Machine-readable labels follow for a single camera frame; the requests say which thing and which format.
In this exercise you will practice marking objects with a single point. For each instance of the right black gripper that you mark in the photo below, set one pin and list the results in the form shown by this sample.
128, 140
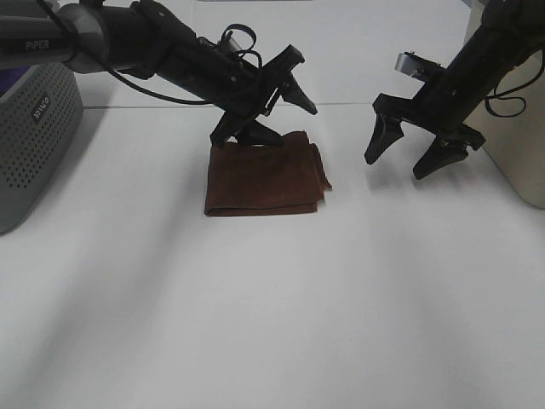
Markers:
433, 108

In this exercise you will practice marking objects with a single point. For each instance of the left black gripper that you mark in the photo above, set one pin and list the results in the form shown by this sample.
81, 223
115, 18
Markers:
240, 84

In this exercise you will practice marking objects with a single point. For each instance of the brown square towel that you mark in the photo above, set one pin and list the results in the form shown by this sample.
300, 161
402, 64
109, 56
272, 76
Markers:
266, 181

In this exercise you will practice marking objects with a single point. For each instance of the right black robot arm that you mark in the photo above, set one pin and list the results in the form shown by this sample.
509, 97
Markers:
509, 33

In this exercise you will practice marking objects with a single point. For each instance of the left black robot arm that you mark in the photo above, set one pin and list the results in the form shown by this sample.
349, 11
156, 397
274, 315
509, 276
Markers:
146, 39

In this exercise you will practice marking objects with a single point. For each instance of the beige storage box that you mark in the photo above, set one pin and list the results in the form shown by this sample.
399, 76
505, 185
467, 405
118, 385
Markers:
516, 145

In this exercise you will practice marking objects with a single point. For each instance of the grey perforated plastic basket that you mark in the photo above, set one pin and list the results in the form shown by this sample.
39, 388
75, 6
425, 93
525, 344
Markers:
40, 114

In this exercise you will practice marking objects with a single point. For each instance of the purple cloth in basket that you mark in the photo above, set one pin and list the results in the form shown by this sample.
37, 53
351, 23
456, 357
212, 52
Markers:
9, 77

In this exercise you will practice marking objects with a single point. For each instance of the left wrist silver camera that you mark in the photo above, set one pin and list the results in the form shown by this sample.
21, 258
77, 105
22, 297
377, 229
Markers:
227, 44

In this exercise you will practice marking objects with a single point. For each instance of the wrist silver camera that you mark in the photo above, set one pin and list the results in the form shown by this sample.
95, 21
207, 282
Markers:
227, 44
416, 67

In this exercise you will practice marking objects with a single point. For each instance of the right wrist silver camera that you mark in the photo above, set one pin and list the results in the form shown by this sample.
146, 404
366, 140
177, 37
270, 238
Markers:
416, 67

